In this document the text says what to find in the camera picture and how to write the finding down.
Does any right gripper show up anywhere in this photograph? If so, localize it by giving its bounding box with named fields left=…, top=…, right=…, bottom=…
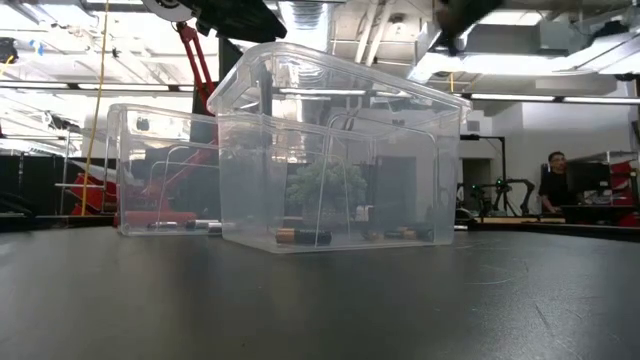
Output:
left=433, top=0, right=504, bottom=56

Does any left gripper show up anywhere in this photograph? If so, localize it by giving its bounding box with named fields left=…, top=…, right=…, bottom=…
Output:
left=189, top=0, right=289, bottom=44

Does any clear plastic bin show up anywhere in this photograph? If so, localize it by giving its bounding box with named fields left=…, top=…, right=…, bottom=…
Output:
left=105, top=102, right=224, bottom=238
left=206, top=41, right=473, bottom=255

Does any copper top black battery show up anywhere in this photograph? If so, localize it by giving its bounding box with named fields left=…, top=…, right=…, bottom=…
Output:
left=383, top=228, right=419, bottom=241
left=274, top=228, right=334, bottom=247

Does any black partition panel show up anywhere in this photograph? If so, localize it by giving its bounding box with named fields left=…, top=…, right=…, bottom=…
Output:
left=218, top=37, right=251, bottom=84

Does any red desk lamp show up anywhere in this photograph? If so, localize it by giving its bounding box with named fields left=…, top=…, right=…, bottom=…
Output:
left=113, top=0, right=221, bottom=230

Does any green succulent in pot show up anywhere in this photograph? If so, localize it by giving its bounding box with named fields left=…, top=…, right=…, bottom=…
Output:
left=285, top=159, right=369, bottom=232

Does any person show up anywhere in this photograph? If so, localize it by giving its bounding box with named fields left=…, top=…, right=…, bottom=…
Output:
left=537, top=150, right=572, bottom=214

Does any black computer monitor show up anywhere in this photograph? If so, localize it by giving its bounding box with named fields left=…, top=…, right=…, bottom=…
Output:
left=565, top=160, right=613, bottom=206

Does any red storage rack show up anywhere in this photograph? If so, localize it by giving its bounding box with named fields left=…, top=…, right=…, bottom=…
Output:
left=69, top=159, right=121, bottom=217

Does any yellow cable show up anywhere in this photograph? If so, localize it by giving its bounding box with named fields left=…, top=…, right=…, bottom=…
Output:
left=80, top=0, right=111, bottom=217

